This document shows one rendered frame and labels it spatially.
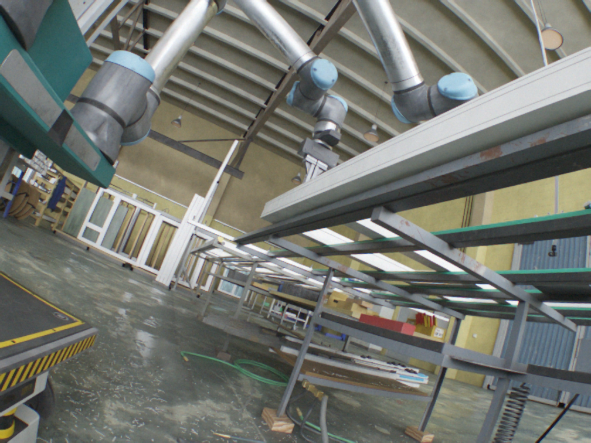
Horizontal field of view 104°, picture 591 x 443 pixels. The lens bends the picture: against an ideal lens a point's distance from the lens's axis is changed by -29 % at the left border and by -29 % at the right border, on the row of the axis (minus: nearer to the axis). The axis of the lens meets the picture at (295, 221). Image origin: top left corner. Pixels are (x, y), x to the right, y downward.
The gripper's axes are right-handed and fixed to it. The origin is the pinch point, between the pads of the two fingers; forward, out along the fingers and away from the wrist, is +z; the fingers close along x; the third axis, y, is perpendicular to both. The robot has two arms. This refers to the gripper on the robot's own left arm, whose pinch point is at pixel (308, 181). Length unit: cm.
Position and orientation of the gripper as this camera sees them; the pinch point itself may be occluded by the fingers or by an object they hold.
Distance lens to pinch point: 106.4
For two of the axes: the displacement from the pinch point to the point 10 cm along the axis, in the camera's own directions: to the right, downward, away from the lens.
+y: -3.9, 1.1, 9.1
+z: -3.3, 9.1, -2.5
